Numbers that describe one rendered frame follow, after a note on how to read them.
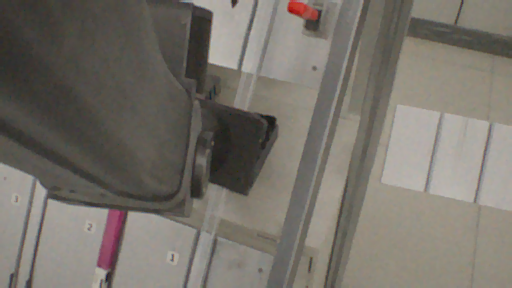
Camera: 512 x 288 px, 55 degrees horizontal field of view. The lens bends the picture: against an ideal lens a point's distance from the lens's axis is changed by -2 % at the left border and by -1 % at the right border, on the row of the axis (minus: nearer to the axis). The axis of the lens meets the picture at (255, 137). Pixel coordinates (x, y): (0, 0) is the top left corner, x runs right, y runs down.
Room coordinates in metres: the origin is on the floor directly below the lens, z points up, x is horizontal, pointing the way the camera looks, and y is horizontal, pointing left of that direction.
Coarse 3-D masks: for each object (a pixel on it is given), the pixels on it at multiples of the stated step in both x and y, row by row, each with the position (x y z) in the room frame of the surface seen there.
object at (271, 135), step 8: (208, 80) 0.81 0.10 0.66; (216, 80) 0.81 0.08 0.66; (208, 88) 0.78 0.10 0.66; (216, 88) 0.80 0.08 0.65; (200, 96) 0.76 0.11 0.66; (208, 96) 0.77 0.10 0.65; (216, 96) 0.80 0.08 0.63; (272, 120) 0.67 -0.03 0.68; (272, 128) 0.66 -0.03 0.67; (272, 136) 0.66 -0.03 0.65; (264, 144) 0.62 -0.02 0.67; (272, 144) 0.66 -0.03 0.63; (264, 152) 0.62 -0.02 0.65; (264, 160) 0.62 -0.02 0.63; (256, 168) 0.58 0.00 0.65; (256, 176) 0.58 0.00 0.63; (248, 192) 0.54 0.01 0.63
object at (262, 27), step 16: (272, 0) 0.45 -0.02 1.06; (272, 16) 0.44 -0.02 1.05; (256, 32) 0.43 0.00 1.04; (256, 48) 0.42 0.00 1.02; (256, 64) 0.41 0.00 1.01; (240, 80) 0.40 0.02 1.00; (256, 80) 0.40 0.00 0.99; (240, 96) 0.39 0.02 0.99; (224, 192) 0.32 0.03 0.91; (208, 208) 0.31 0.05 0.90; (208, 224) 0.30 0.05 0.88; (208, 240) 0.29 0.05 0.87; (208, 256) 0.28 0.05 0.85; (192, 272) 0.27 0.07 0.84
